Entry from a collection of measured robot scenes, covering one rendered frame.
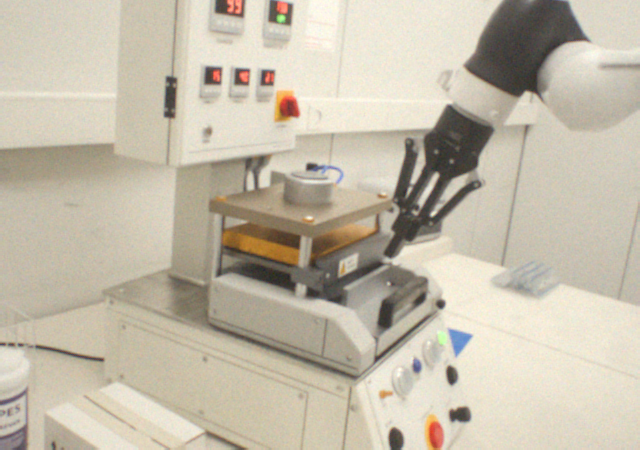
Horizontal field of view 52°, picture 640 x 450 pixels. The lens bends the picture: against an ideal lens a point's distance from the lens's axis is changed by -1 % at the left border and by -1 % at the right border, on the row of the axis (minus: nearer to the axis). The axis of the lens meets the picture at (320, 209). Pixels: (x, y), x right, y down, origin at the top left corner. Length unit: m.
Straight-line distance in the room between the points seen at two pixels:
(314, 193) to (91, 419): 0.44
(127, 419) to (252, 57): 0.58
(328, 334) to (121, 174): 0.77
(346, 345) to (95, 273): 0.80
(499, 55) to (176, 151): 0.46
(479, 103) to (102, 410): 0.65
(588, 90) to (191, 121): 0.54
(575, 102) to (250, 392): 0.58
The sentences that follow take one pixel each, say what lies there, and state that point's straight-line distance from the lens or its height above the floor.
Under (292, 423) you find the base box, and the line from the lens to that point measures 0.96.
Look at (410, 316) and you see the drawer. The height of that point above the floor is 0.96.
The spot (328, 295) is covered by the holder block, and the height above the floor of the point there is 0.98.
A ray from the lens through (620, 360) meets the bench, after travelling 1.62.
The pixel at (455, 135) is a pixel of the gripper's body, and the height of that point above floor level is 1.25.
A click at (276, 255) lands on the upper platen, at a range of 0.97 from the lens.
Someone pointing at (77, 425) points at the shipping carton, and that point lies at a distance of 0.94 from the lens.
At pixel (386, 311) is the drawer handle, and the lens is 0.93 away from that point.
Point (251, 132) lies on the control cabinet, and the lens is 1.11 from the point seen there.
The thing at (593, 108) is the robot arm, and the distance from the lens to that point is 0.82.
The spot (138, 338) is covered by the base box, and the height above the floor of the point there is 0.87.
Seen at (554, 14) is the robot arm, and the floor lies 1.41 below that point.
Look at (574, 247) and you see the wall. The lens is 3.48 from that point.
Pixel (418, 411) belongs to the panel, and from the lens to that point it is 1.03.
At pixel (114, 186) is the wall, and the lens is 1.51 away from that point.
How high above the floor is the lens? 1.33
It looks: 13 degrees down
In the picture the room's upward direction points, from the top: 6 degrees clockwise
